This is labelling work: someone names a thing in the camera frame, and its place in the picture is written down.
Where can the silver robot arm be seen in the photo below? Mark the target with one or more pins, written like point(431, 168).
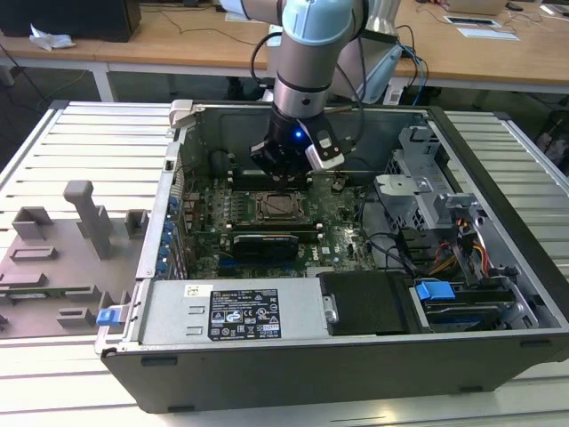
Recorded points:
point(306, 62)

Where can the black label sticker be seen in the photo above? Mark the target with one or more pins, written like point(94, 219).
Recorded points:
point(244, 313)

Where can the crumpled white paper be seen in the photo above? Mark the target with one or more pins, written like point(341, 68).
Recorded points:
point(51, 40)

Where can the grey parts rack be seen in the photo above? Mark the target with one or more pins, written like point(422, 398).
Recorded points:
point(66, 267)

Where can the black desktop computer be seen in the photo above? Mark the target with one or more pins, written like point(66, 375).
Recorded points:
point(71, 18)

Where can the wooden desk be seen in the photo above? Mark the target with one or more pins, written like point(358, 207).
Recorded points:
point(186, 46)

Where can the round coin battery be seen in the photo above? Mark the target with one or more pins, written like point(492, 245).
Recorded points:
point(340, 182)

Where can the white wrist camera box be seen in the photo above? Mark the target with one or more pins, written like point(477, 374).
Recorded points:
point(326, 151)

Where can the grey power supply unit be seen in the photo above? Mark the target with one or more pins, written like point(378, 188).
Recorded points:
point(169, 311)

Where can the CPU socket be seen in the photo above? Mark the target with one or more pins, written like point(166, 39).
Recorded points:
point(257, 215)

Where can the pale blue teach pendant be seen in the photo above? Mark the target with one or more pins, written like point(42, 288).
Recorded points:
point(384, 75)

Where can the blue case latch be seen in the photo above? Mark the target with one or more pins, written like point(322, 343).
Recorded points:
point(108, 317)

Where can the black plastic drive shroud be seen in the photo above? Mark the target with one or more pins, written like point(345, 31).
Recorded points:
point(369, 302)

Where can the black open PC case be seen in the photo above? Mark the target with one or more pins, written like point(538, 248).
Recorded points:
point(311, 373)

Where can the blue disk carrier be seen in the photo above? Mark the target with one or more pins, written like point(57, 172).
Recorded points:
point(433, 290)

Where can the silver square CPU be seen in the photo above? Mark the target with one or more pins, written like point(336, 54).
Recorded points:
point(281, 205)

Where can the grey metal drive cage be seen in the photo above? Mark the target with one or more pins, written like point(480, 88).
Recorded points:
point(418, 187)

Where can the black graphics card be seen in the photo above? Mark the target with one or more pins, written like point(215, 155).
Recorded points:
point(266, 247)

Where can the green motherboard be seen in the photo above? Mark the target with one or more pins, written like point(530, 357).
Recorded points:
point(338, 249)

